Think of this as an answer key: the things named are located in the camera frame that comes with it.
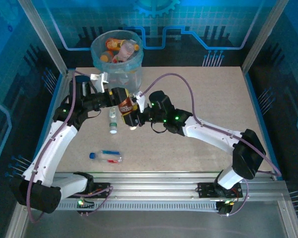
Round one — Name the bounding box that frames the brown label coffee bottle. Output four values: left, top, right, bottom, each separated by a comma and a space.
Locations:
118, 95, 138, 131

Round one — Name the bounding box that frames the pink label plastic bottle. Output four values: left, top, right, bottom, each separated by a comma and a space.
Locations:
111, 42, 136, 62

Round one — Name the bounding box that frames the orange juice bottle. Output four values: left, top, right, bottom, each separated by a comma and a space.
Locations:
105, 37, 126, 52

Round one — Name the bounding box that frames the small green label water bottle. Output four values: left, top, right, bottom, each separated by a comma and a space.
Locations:
108, 107, 119, 134

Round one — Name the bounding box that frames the blue cap clear bottle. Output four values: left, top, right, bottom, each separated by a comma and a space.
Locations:
89, 149, 124, 164

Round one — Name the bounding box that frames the black connector box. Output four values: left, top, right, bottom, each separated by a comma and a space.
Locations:
75, 198, 95, 215
217, 200, 235, 216

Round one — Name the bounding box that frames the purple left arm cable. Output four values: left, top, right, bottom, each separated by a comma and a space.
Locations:
26, 70, 115, 224

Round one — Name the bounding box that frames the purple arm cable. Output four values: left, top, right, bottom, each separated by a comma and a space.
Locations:
26, 70, 115, 224
138, 73, 282, 217

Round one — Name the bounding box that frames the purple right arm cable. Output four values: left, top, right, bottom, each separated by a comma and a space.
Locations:
138, 73, 282, 217

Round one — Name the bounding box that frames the aluminium frame post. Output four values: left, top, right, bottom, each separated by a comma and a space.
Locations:
17, 0, 70, 75
241, 0, 289, 72

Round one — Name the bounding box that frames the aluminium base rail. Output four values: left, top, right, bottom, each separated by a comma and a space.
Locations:
21, 170, 289, 213

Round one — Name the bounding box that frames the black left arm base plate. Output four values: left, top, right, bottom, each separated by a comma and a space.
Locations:
89, 182, 112, 198

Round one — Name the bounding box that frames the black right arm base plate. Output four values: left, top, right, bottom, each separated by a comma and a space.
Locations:
197, 182, 243, 199

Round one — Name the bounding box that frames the grey slotted cable duct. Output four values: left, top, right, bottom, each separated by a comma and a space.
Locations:
57, 200, 221, 212

